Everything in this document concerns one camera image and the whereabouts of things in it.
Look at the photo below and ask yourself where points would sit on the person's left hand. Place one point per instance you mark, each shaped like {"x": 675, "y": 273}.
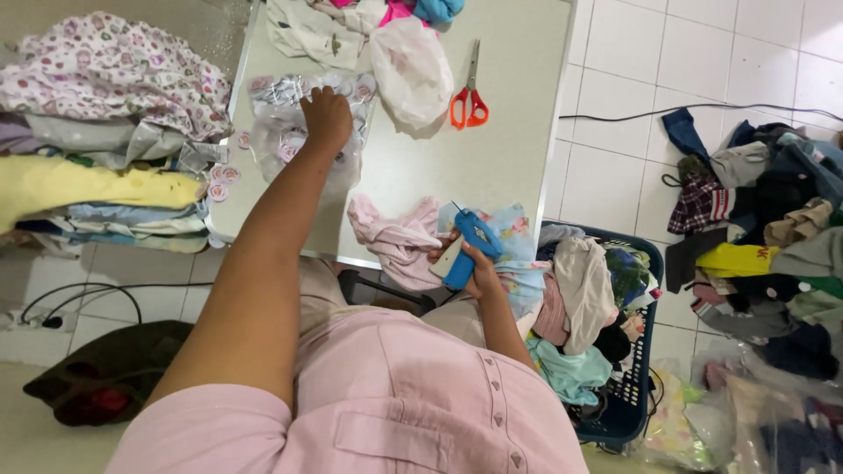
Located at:
{"x": 327, "y": 122}

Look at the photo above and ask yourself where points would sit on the person's right hand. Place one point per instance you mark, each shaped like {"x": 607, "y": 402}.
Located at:
{"x": 481, "y": 273}

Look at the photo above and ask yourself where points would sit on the person's right fingers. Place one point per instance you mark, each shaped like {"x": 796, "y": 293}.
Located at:
{"x": 440, "y": 249}

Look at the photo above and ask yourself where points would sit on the person's left fingers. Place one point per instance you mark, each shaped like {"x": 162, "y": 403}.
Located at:
{"x": 317, "y": 94}

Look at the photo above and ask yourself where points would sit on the blue tagging gun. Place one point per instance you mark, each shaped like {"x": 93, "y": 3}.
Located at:
{"x": 475, "y": 238}

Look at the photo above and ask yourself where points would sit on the pink striped garment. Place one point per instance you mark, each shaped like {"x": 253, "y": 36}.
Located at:
{"x": 395, "y": 237}

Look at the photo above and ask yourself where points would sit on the clear bag of round tags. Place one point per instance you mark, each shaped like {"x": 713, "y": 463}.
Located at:
{"x": 290, "y": 141}

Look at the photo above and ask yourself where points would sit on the heap of mixed garments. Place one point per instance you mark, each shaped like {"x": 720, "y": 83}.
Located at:
{"x": 316, "y": 29}

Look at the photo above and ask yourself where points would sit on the light blue floral garment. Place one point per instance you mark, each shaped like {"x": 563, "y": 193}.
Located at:
{"x": 520, "y": 257}

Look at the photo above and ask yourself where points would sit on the round pink white tag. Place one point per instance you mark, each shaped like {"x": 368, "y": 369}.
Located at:
{"x": 218, "y": 192}
{"x": 231, "y": 174}
{"x": 243, "y": 139}
{"x": 216, "y": 173}

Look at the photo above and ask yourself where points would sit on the white plastic bag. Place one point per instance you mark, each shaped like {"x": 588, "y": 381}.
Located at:
{"x": 411, "y": 72}

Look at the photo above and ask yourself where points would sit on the white table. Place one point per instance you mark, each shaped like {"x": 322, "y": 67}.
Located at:
{"x": 494, "y": 151}

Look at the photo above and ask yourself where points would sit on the beige trousers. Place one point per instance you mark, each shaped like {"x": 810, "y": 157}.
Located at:
{"x": 319, "y": 289}

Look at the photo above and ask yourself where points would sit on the blue laundry basket of clothes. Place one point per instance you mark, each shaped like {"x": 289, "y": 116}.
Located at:
{"x": 586, "y": 296}

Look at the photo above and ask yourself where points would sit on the pink shirt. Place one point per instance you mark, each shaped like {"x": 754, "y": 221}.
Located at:
{"x": 395, "y": 401}

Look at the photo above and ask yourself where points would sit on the stack of folded clothes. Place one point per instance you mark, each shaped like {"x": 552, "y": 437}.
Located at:
{"x": 105, "y": 131}

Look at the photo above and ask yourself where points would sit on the heap of dark clothes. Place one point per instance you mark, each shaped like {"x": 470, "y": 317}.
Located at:
{"x": 764, "y": 250}

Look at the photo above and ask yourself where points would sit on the dark green bag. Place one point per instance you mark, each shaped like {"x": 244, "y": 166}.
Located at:
{"x": 112, "y": 368}

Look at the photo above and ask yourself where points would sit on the clear plastic bags of clothes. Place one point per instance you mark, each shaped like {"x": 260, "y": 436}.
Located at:
{"x": 744, "y": 421}

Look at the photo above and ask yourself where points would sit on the white power strip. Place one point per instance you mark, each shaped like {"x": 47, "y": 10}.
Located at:
{"x": 39, "y": 320}

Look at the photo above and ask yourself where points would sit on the black chair frame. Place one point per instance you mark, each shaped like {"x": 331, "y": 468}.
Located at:
{"x": 388, "y": 295}

